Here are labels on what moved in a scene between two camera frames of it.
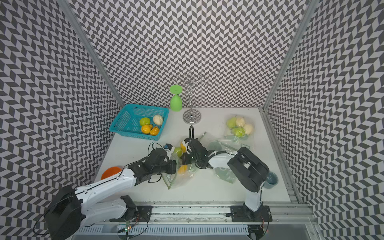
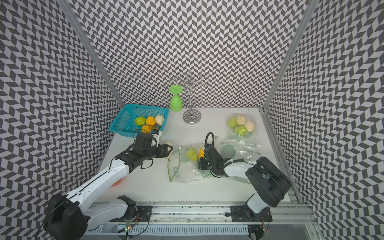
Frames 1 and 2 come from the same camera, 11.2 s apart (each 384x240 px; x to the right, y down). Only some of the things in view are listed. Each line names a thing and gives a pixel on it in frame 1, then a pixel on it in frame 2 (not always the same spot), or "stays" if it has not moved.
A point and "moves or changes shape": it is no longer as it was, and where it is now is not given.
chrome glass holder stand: x=191 y=116 stays
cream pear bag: x=158 y=119 stays
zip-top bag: x=185 y=166 moves or changes shape
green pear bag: x=232 y=122 stays
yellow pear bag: x=146 y=129 stays
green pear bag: x=144 y=121 moves or changes shape
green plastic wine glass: x=176 y=101 stays
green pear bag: x=178 y=151 moves or changes shape
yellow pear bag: x=183 y=148 -> x=151 y=121
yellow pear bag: x=182 y=169 moves or changes shape
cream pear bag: x=240 y=122 stays
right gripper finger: x=186 y=158 -> x=203 y=164
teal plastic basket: x=127 y=122 stays
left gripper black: x=172 y=167 -> x=163 y=151
